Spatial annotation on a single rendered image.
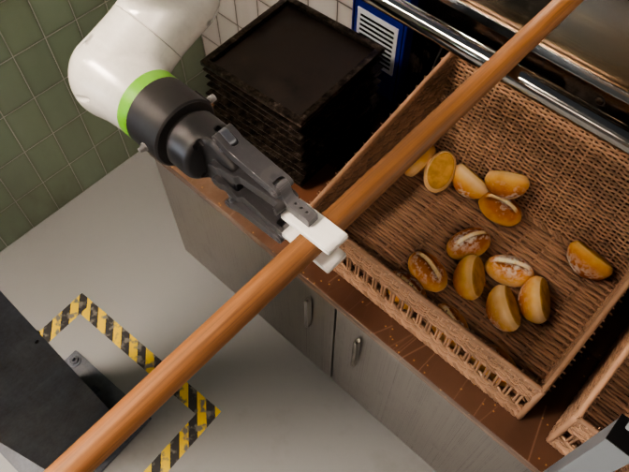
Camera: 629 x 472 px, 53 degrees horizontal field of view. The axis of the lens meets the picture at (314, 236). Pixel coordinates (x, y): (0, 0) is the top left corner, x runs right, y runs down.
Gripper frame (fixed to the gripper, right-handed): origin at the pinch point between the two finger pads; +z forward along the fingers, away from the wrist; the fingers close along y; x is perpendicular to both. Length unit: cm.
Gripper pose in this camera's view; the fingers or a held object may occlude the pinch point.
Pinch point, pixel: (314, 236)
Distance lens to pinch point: 67.8
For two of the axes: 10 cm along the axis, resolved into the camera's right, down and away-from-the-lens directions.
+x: -6.8, 6.2, -3.9
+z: 7.3, 5.8, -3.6
